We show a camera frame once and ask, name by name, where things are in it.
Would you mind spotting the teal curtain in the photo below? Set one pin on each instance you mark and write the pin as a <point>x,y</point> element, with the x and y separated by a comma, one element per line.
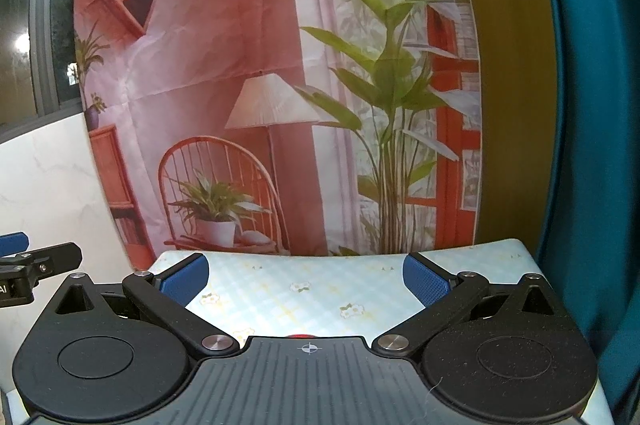
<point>589,249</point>

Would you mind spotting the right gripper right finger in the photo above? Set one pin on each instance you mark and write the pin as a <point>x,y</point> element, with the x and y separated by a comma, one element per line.
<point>446,299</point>

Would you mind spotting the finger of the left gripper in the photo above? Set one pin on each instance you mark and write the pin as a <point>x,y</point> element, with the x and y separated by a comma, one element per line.
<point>13,243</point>
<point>47,262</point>

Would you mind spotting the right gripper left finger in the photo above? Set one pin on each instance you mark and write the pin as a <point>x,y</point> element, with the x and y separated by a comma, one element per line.
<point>162,299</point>

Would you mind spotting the printed room scene backdrop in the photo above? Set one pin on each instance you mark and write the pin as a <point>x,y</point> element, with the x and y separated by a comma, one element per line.
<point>290,127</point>

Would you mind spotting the floral checked tablecloth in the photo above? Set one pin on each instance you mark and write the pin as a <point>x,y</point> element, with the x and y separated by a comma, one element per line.
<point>91,357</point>

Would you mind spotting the dark window frame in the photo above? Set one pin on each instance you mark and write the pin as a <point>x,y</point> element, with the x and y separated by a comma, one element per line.
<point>38,82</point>

